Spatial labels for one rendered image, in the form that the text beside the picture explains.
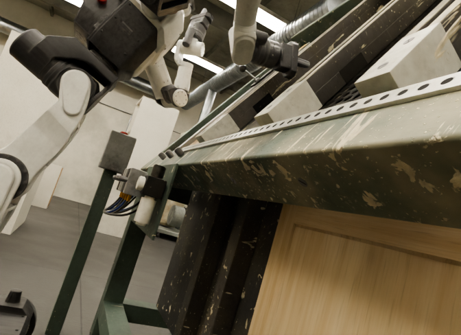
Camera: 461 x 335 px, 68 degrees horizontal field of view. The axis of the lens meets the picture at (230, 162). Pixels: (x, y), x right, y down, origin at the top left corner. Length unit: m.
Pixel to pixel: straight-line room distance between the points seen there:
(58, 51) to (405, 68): 1.00
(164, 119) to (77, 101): 4.18
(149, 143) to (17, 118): 2.11
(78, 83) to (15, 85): 2.57
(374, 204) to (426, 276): 0.19
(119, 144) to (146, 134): 3.55
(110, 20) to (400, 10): 0.83
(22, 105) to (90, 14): 2.52
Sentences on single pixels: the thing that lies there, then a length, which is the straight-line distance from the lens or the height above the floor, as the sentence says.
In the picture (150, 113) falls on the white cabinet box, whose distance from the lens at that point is 5.27.
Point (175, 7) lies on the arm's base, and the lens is 1.17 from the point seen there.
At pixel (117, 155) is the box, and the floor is 0.82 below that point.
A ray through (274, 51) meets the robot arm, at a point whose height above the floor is 1.24.
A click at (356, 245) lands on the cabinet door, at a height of 0.72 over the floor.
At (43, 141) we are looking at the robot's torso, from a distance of 1.18.
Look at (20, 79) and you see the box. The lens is 3.73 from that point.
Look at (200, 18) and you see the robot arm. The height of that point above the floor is 1.56.
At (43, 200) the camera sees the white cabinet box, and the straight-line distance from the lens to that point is 6.31.
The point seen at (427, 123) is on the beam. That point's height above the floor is 0.82.
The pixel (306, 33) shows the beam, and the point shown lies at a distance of 2.18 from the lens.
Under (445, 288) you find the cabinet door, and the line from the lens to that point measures 0.58.
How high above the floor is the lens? 0.69
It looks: 9 degrees up
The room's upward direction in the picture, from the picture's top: 17 degrees clockwise
